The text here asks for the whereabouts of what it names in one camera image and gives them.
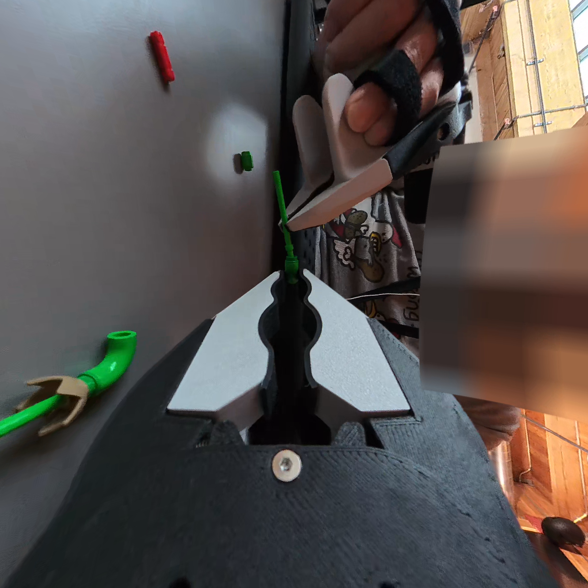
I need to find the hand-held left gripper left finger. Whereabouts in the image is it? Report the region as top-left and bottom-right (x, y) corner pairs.
(167, 270), (283, 445)

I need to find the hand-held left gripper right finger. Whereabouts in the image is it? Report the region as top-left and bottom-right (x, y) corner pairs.
(293, 269), (412, 445)

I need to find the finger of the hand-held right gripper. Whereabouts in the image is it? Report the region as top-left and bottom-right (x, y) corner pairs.
(280, 159), (394, 232)

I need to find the green lego stick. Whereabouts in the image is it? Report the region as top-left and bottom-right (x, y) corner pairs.
(272, 171), (297, 260)
(0, 396), (62, 438)

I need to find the red lego pin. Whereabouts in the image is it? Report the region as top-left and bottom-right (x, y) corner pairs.
(148, 30), (176, 85)

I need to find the tan lego flower piece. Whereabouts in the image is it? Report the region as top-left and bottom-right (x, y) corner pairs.
(15, 375), (90, 437)

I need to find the person's right hand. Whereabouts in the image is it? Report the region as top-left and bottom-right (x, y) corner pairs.
(316, 0), (445, 148)

